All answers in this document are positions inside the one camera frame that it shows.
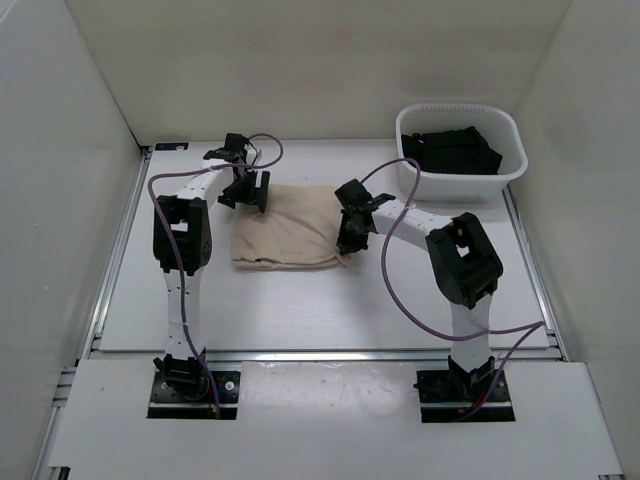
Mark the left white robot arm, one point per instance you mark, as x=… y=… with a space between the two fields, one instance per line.
x=182 y=245

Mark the white plastic basket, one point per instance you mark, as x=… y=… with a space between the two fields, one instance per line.
x=494 y=124

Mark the aluminium left side rail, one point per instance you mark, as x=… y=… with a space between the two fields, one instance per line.
x=101 y=306

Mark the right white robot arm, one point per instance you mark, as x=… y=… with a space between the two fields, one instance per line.
x=465 y=265

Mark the black folded garment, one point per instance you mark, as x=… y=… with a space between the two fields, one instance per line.
x=456 y=152

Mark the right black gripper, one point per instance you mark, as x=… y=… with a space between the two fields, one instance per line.
x=346 y=244

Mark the blue corner label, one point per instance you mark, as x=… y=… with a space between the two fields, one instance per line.
x=171 y=146

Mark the beige trousers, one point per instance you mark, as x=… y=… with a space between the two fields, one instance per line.
x=297 y=231

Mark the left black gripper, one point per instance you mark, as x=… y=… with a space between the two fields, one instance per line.
x=252 y=196

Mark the aluminium front rail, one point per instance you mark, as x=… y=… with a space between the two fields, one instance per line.
x=231 y=356

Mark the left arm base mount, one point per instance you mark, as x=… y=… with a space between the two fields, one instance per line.
x=181 y=390

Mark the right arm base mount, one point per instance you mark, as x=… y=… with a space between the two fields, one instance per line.
x=443 y=401

